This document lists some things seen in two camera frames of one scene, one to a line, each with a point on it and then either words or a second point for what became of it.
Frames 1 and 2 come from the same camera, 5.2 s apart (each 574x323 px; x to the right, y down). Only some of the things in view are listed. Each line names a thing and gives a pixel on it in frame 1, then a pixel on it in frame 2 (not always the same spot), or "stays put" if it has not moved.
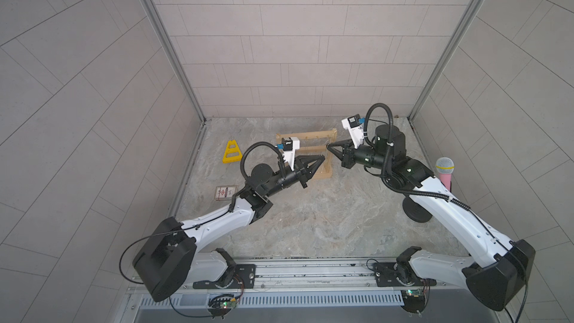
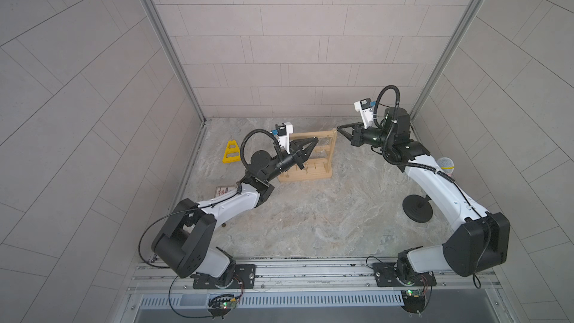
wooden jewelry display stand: x=324 y=170 stays put
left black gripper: x=303 y=174 → x=299 y=158
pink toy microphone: x=445 y=166 stays put
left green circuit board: x=221 y=305 stays put
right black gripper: x=349 y=155 → x=359 y=138
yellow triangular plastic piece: x=232 y=152 stays put
